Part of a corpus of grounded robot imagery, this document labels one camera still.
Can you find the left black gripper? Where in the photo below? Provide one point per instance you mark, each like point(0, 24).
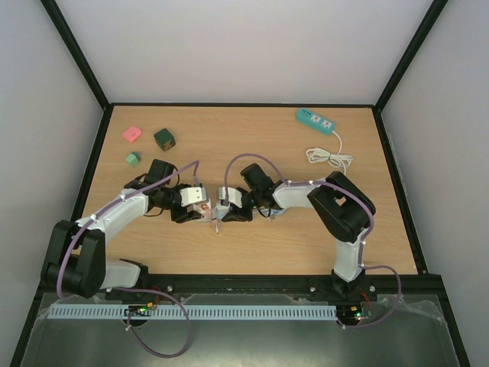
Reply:
point(184, 215)

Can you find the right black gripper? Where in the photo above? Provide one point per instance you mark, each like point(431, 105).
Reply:
point(239, 212)

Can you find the light blue power strip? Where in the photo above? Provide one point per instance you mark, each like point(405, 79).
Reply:
point(220, 211)

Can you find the white cube socket adapter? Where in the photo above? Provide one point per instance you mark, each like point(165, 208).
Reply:
point(205, 211)

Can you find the light green cube plug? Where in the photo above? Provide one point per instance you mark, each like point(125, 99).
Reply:
point(133, 159)

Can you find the dark green cube socket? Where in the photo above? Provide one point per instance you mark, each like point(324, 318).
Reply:
point(164, 139)

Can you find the pink plug adapter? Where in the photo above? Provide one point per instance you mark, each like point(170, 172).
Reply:
point(131, 134)

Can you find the teal power strip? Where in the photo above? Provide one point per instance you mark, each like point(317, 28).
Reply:
point(315, 121)

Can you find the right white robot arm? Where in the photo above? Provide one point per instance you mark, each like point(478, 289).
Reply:
point(346, 212)

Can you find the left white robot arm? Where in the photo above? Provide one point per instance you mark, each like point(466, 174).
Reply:
point(76, 263)

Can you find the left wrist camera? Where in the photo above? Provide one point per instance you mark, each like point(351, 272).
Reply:
point(193, 196)

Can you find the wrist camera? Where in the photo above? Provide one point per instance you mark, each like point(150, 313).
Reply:
point(229, 196)
point(193, 196)

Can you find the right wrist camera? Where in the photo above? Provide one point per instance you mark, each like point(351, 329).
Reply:
point(229, 196)

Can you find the slotted cable duct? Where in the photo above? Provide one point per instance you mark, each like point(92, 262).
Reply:
point(193, 312)

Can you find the black aluminium frame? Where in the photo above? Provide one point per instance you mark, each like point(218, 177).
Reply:
point(422, 282)

